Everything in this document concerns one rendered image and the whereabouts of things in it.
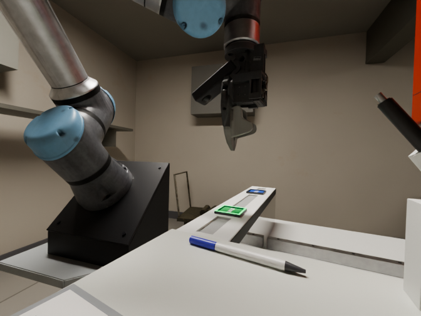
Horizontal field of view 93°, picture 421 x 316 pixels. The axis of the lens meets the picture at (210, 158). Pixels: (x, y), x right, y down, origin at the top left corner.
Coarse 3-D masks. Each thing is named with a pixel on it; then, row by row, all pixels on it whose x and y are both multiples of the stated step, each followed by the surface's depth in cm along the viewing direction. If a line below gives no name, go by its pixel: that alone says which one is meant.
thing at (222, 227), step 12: (228, 204) 50; (240, 204) 52; (252, 204) 51; (204, 216) 40; (216, 216) 40; (228, 216) 40; (180, 228) 33; (192, 228) 33; (204, 228) 34; (216, 228) 35; (228, 228) 34; (240, 228) 34; (228, 240) 29
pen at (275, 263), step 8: (192, 240) 26; (200, 240) 26; (208, 240) 25; (216, 248) 24; (224, 248) 24; (232, 248) 23; (240, 248) 23; (240, 256) 23; (248, 256) 22; (256, 256) 22; (264, 256) 22; (264, 264) 21; (272, 264) 21; (280, 264) 21; (288, 264) 20; (296, 272) 20; (304, 272) 20
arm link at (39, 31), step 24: (0, 0) 35; (24, 0) 36; (24, 24) 38; (48, 24) 40; (48, 48) 41; (72, 48) 45; (48, 72) 44; (72, 72) 46; (72, 96) 47; (96, 96) 51
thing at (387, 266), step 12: (276, 240) 56; (288, 240) 56; (288, 252) 54; (300, 252) 53; (312, 252) 52; (324, 252) 51; (336, 252) 50; (348, 252) 50; (348, 264) 49; (360, 264) 48; (372, 264) 47; (384, 264) 46; (396, 264) 45
